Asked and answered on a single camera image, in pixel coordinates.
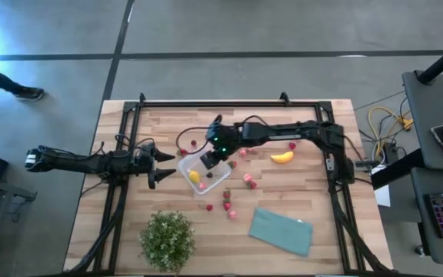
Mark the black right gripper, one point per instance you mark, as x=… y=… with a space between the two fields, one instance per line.
x=225 y=140

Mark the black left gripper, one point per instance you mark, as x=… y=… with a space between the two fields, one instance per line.
x=144 y=161

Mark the dark red toy cherry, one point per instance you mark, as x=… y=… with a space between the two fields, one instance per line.
x=209 y=175
x=193 y=142

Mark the clear plastic container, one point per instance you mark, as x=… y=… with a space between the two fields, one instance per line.
x=185 y=167

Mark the yellow toy lemon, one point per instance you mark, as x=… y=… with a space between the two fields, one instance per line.
x=194 y=176

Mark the bright red toy cherry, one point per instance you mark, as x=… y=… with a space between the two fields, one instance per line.
x=209 y=207

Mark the yellow toy banana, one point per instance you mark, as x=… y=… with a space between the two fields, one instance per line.
x=282 y=157

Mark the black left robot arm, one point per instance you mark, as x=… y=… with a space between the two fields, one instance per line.
x=75 y=163

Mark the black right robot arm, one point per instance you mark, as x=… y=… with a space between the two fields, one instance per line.
x=283 y=132

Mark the green artificial plant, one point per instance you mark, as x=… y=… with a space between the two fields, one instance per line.
x=167 y=242

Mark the teal folded cloth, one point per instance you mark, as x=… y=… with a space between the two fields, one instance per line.
x=281 y=232

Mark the grey side stand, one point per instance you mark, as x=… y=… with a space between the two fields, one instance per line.
x=14 y=191

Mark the white paper sheet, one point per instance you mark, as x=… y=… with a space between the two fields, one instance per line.
x=383 y=196

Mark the black desk support bar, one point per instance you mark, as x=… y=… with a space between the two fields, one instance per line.
x=394 y=173

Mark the grey desk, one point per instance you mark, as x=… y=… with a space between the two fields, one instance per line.
x=429 y=104

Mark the grey caster wheel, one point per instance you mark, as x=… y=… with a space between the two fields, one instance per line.
x=419 y=250

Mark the black pole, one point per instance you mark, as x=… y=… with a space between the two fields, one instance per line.
x=442 y=61

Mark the black metal table frame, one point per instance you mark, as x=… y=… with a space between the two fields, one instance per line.
x=225 y=104

